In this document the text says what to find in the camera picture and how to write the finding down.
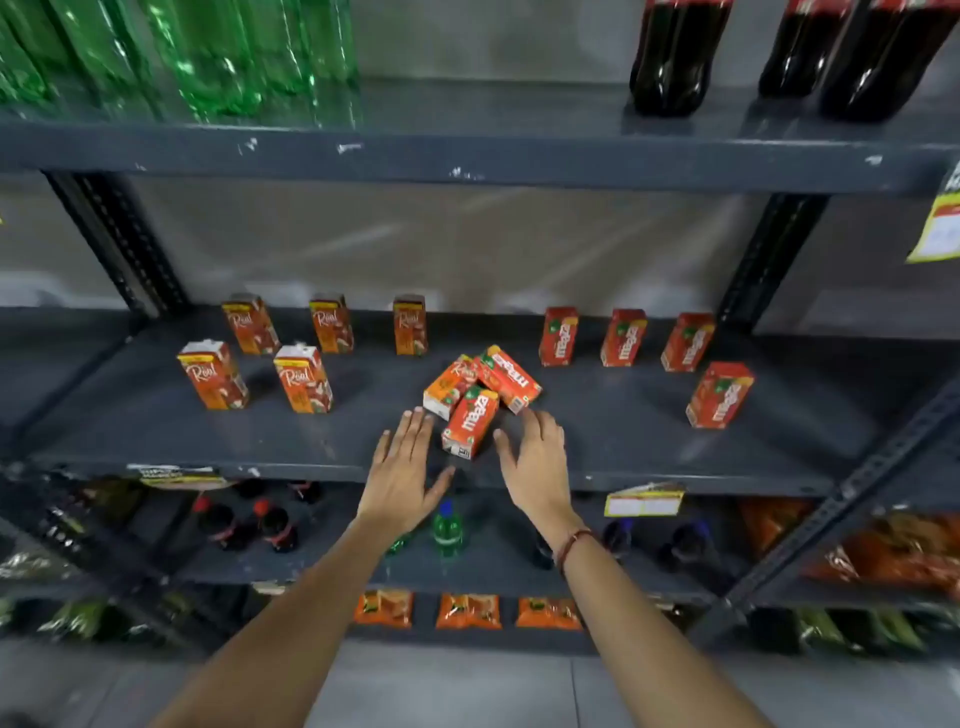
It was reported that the person's left hand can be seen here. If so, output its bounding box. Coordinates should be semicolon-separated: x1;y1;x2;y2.
357;406;457;531

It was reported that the person's right hand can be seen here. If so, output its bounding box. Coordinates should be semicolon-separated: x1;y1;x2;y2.
492;407;585;536

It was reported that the person's left forearm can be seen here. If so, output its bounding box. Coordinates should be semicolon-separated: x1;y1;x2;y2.
150;516;414;728

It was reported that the person's right forearm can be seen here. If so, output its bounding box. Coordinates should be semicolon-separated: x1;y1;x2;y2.
551;523;775;728

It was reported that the red mango drink carton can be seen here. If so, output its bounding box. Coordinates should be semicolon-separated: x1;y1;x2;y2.
538;306;580;369
600;308;648;369
660;312;717;374
472;344;544;415
440;385;501;461
684;361;756;431

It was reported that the orange fruit juice carton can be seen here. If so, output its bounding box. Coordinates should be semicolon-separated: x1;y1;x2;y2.
422;354;479;422
309;293;356;355
221;293;282;357
177;340;251;412
273;343;334;415
392;294;429;357

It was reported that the yellow shelf price label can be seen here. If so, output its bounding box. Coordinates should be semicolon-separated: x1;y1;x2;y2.
603;482;687;519
126;463;230;492
905;161;960;265

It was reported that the small blue-capped dark bottle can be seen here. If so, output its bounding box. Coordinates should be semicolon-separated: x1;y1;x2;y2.
657;519;723;575
601;519;636;560

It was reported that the orange snack packet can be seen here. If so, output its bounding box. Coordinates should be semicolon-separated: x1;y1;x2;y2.
353;589;415;630
435;593;504;631
514;596;584;632

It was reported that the small red-capped cola bottle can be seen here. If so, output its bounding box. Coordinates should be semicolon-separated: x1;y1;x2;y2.
191;494;240;552
251;498;300;555

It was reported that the dark grey metal shelf rack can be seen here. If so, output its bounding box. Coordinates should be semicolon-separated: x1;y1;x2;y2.
0;75;960;661

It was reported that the pile of orange snack bags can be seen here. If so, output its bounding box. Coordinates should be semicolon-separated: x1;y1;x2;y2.
738;496;960;605

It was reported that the row of green snack bags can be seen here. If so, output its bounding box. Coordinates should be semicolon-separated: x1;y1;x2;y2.
0;596;189;646
750;606;960;660

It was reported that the large dark cola bottle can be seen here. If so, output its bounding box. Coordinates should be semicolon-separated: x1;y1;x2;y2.
757;0;856;99
628;0;736;118
817;0;960;123

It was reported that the red thread bracelet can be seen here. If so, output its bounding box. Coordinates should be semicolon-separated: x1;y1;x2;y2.
555;528;603;577

